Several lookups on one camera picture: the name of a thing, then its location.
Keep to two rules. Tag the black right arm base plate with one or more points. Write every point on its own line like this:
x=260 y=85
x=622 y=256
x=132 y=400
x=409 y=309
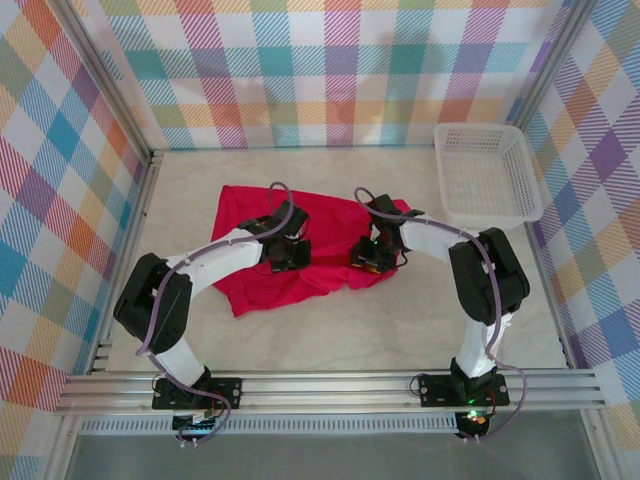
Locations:
x=435 y=390

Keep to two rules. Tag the aluminium frame post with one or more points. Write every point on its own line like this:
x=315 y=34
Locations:
x=105 y=80
x=550 y=65

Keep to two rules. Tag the aluminium frame leg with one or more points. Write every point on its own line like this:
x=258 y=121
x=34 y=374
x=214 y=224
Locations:
x=62 y=450
x=602 y=450

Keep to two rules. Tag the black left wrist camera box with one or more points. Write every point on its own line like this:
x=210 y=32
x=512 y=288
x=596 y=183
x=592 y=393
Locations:
x=301 y=254

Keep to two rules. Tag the aluminium side rail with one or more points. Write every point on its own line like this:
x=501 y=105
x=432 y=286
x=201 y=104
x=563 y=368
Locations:
x=142 y=200

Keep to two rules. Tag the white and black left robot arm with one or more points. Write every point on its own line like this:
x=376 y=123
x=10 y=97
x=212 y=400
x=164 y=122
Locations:
x=150 y=300

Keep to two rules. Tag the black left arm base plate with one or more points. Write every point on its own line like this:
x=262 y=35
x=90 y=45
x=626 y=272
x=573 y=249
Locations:
x=225 y=392

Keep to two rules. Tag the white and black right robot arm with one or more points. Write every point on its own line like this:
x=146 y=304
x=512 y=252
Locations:
x=485 y=280

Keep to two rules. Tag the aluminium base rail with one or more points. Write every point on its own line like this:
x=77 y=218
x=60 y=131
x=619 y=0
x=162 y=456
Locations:
x=325 y=392

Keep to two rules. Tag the white plastic perforated basket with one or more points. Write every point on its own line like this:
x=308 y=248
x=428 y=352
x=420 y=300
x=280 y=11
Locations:
x=487 y=170

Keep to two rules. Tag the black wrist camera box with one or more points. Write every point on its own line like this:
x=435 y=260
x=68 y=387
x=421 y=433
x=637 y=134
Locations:
x=365 y=250
x=301 y=254

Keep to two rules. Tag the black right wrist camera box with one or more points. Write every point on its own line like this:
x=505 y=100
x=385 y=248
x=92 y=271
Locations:
x=365 y=250

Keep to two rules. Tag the red t-shirt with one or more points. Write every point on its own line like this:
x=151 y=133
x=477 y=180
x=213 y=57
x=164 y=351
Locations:
x=325 y=235

